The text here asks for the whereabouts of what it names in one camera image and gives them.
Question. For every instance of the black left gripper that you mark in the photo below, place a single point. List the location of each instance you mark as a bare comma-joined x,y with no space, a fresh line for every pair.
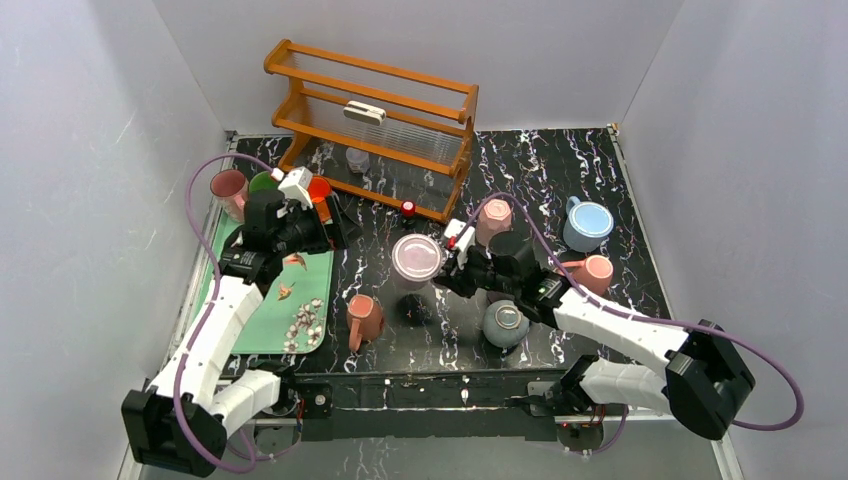
324,225

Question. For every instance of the salmon pink mug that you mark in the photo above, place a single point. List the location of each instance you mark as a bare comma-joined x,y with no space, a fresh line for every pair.
365,319

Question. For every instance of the pale pink faceted mug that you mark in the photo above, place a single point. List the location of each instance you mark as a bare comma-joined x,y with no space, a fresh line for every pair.
495,217

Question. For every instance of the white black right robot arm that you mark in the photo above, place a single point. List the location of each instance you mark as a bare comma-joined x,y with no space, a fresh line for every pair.
693,373

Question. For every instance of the grey blue mug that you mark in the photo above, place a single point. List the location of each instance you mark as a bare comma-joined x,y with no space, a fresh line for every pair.
504,325

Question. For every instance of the green floral tray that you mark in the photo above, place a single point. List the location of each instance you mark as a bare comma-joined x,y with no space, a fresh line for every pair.
290,320

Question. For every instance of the clear glass cup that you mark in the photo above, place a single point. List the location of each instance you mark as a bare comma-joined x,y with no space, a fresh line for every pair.
358,161

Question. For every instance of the small pink cup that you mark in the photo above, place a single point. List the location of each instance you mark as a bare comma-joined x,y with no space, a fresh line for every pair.
595,273

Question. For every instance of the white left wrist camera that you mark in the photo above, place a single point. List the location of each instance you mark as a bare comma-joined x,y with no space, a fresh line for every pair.
294,185

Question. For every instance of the pink ghost pattern mug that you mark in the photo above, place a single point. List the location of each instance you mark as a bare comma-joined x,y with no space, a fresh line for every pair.
230,189

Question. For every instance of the orange mug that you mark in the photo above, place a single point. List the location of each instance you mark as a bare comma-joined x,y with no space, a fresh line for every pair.
319,190

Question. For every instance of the light blue mug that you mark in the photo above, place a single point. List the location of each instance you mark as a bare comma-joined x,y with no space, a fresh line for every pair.
587,225

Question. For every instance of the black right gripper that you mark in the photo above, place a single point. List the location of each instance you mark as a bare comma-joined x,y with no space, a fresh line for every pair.
454,270

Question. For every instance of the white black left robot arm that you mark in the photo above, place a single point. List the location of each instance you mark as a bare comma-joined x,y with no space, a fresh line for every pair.
181,421

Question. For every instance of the white clip on rack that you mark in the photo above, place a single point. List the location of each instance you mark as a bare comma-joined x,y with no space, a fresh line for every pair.
364,113

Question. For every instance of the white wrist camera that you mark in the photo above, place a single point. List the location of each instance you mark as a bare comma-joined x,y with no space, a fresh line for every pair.
458,237
294,185

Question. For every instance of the black table front rail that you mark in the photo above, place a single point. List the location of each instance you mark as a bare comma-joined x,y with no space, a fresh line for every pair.
450,404

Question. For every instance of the red black button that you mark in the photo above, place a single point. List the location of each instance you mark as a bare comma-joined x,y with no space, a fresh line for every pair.
408,215

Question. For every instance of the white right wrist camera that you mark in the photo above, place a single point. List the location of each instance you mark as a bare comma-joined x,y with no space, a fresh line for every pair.
458,237

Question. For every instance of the mauve mug white logo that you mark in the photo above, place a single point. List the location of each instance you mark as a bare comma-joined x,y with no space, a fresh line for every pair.
416,260

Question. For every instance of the green mug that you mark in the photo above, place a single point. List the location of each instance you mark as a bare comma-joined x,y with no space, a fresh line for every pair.
261,182

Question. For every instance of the orange wooden rack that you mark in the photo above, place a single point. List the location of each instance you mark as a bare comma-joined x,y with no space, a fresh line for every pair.
430,120

